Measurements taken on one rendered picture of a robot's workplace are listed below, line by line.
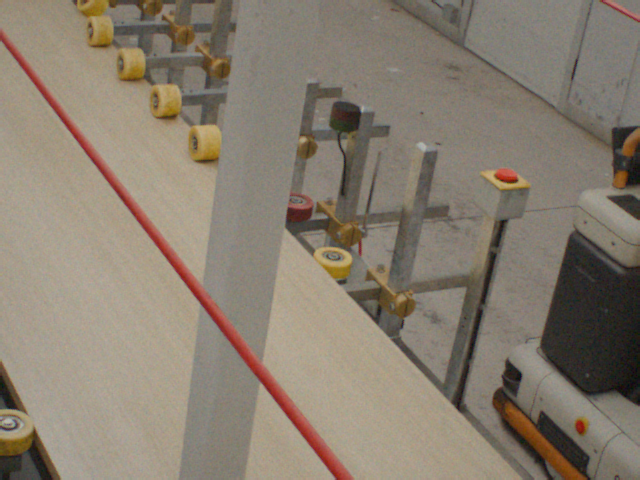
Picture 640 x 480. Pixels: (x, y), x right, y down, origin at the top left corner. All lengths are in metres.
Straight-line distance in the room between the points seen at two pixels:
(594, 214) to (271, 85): 2.49
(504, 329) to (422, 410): 2.15
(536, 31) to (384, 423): 4.52
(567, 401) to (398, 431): 1.46
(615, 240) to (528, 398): 0.58
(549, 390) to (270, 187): 2.64
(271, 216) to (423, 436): 1.17
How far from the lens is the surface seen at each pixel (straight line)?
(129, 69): 3.41
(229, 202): 1.09
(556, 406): 3.64
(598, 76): 6.21
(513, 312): 4.52
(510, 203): 2.40
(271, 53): 1.02
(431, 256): 4.76
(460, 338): 2.56
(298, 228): 2.92
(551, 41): 6.49
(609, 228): 3.43
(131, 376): 2.24
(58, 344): 2.31
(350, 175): 2.86
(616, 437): 3.51
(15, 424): 2.11
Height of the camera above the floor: 2.16
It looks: 27 degrees down
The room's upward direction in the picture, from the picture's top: 10 degrees clockwise
